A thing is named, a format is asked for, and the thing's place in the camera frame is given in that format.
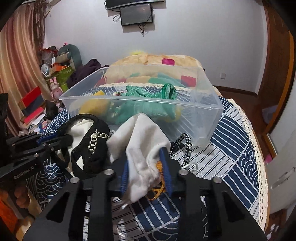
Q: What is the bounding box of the wooden door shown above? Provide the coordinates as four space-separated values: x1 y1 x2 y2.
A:
257 1 295 136

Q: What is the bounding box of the pink rabbit toy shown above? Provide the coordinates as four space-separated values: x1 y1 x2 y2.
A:
50 77 63 102

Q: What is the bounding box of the yellow-green plush pillow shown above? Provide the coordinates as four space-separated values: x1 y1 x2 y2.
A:
130 50 147 56

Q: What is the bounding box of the small wall monitor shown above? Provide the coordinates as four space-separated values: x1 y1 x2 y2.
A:
119 4 154 27

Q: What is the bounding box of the left hand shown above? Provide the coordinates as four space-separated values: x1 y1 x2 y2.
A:
1 181 41 219

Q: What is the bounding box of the green cardboard box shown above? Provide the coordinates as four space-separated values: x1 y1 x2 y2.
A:
45 66 74 92

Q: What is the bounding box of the white black-trimmed bag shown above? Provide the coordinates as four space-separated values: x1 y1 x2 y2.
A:
56 113 110 180

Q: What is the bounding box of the large wall television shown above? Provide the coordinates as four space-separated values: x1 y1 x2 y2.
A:
105 0 164 10

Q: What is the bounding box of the black white braided rope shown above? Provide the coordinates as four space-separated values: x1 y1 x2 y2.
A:
169 133 193 168

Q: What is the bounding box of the white drawstring pouch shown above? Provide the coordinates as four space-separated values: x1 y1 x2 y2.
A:
106 113 171 204

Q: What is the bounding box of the grey dinosaur plush toy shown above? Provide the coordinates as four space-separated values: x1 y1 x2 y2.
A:
55 44 82 71

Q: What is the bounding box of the striped pink curtain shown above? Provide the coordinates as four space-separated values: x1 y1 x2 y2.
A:
1 1 51 136

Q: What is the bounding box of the colourful plush blanket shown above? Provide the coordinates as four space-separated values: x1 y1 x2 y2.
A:
97 53 207 89

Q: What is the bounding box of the green knitted glove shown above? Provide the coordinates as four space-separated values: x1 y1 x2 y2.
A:
106 83 182 125

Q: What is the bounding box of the wall power socket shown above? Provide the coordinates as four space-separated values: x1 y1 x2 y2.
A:
220 73 226 79

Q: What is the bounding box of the clear plastic storage box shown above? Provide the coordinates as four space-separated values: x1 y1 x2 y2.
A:
61 65 223 147

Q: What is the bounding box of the white cabinet door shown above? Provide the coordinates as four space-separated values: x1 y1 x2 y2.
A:
266 132 296 213

